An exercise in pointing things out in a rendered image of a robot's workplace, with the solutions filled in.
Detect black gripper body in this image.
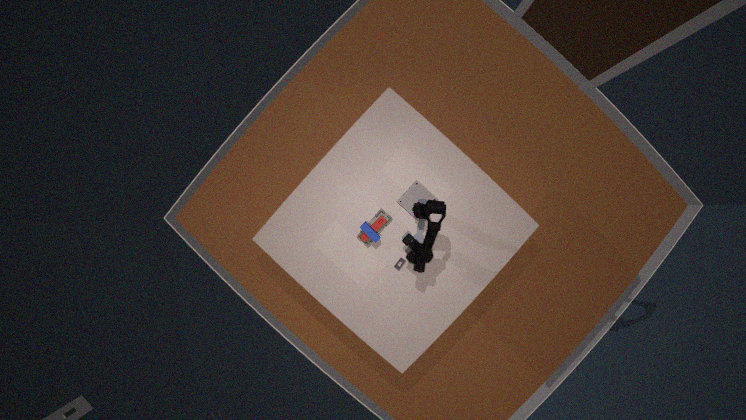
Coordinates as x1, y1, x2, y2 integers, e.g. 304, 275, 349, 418
402, 234, 420, 254

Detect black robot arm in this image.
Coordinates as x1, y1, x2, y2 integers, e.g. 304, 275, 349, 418
406, 200, 446, 273

